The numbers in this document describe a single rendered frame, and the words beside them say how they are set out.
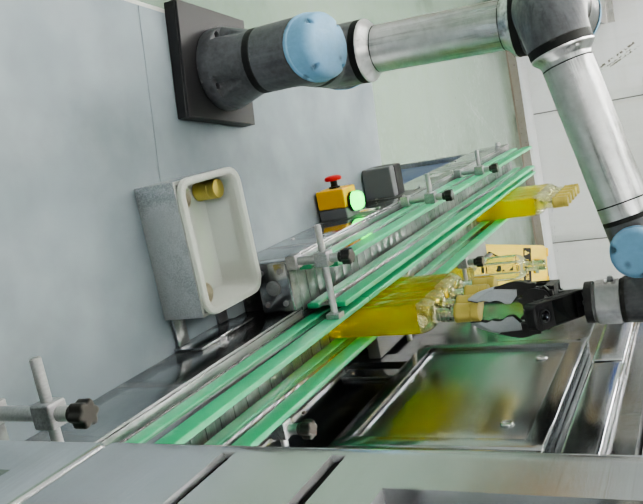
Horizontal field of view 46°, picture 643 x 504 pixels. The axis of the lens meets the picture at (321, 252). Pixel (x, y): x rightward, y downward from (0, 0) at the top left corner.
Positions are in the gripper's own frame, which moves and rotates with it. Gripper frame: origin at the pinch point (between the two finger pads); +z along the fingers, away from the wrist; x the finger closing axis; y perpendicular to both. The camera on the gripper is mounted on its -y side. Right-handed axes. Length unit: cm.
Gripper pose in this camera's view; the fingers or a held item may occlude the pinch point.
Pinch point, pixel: (475, 311)
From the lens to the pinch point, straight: 139.7
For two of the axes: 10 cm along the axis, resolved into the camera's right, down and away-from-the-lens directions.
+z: -8.8, 1.0, 4.7
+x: -1.5, -9.8, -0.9
